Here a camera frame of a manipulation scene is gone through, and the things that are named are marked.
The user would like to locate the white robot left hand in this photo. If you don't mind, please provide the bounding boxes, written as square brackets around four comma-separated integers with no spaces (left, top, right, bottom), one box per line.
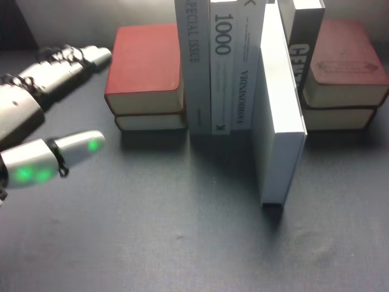
[0,44,113,190]

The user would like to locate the white Around the World book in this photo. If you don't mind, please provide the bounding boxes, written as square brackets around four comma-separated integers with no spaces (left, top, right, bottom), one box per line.
[250,2,309,209]

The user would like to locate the red hardcover book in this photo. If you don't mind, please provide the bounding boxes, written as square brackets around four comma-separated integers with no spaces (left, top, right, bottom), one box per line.
[298,19,389,110]
[114,106,188,133]
[104,23,186,117]
[301,105,378,132]

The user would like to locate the grey Special Issue book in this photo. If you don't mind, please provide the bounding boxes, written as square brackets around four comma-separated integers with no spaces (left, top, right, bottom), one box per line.
[174,0,212,135]

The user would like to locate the grey table cloth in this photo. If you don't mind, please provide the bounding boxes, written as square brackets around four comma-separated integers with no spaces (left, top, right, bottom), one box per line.
[0,45,389,292]

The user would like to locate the white 1000 book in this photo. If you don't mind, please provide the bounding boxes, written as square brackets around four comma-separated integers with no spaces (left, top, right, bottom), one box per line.
[209,0,238,136]

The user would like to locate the white Fashionindia book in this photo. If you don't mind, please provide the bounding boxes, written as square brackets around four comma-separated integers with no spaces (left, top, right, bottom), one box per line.
[230,0,267,131]

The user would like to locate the black Century book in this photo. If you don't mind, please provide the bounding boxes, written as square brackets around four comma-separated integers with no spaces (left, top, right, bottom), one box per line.
[277,0,326,92]

